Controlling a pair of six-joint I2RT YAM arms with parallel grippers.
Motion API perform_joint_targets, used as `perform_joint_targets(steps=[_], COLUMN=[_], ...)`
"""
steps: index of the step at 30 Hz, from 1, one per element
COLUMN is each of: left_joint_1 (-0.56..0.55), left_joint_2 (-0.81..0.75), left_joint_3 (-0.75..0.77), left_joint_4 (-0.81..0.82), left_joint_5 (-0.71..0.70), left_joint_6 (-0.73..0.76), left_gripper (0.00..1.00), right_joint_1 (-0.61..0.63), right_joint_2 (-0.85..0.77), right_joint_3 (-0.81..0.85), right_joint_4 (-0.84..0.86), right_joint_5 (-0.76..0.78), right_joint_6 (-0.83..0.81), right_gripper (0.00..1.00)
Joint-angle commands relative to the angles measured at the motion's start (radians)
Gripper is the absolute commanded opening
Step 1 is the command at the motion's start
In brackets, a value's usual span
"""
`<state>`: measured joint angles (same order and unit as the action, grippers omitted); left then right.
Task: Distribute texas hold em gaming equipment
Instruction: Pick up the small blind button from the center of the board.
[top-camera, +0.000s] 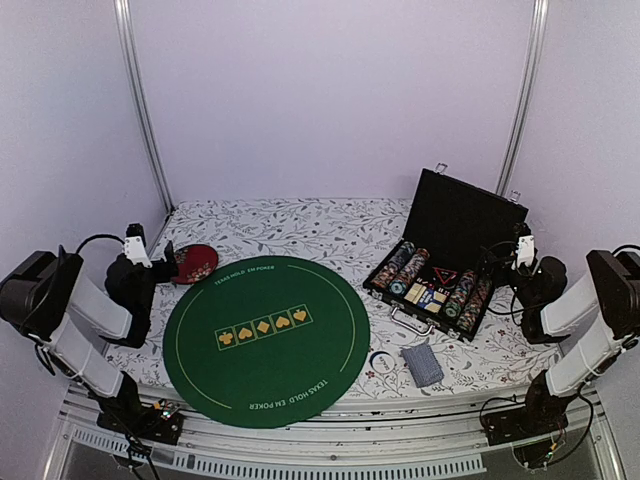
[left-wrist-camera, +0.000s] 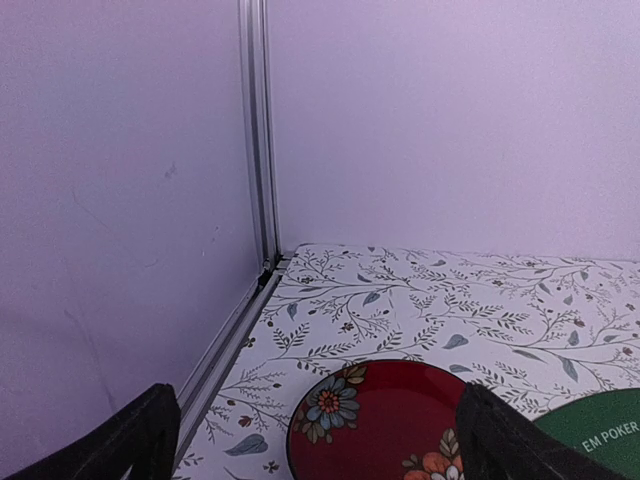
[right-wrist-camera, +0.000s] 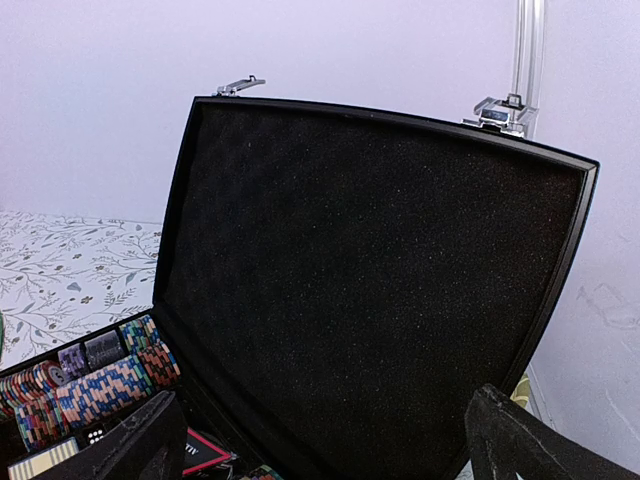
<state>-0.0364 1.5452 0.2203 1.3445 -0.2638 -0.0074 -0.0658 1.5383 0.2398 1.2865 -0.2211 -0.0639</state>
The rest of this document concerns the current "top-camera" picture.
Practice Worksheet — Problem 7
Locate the white dealer button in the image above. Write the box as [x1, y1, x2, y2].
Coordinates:
[369, 351, 396, 375]

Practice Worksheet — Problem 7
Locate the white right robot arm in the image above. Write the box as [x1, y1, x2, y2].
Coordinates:
[516, 244, 639, 436]

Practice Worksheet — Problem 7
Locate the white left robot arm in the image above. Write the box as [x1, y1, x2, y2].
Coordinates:
[1, 246, 181, 434]

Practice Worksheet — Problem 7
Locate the red floral round tin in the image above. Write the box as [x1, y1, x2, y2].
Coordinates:
[171, 244, 219, 285]

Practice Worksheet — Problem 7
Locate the red triangle card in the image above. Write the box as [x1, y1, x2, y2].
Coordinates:
[433, 267, 458, 287]

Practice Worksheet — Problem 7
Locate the black poker chip case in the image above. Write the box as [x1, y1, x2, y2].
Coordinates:
[363, 169, 528, 341]

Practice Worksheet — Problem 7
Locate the round green poker mat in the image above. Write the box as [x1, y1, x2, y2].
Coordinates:
[162, 256, 370, 429]

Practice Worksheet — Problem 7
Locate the boxed playing card deck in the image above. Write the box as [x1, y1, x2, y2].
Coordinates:
[416, 287, 449, 313]

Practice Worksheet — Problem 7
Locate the blue playing card deck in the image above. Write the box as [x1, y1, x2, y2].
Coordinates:
[401, 343, 444, 388]

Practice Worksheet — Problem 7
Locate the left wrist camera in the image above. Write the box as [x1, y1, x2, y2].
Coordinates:
[123, 223, 152, 268]

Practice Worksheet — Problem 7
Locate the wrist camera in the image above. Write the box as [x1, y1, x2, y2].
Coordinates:
[123, 223, 152, 268]
[512, 222, 536, 270]

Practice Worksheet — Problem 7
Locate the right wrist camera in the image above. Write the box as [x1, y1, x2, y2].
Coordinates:
[512, 222, 536, 270]

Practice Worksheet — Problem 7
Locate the silver case handle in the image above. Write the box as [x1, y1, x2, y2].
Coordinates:
[390, 306, 435, 337]

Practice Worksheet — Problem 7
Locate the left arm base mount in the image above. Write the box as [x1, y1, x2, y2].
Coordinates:
[97, 402, 185, 446]

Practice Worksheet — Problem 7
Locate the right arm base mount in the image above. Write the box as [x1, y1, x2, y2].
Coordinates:
[479, 397, 568, 470]

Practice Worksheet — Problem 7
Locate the left aluminium frame post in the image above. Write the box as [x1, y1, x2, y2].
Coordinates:
[114, 0, 175, 215]

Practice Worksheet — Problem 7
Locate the aluminium frame post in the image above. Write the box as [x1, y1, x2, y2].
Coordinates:
[114, 0, 175, 215]
[495, 0, 549, 202]

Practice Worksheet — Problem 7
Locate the right aluminium frame post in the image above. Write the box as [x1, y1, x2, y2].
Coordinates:
[495, 0, 549, 202]

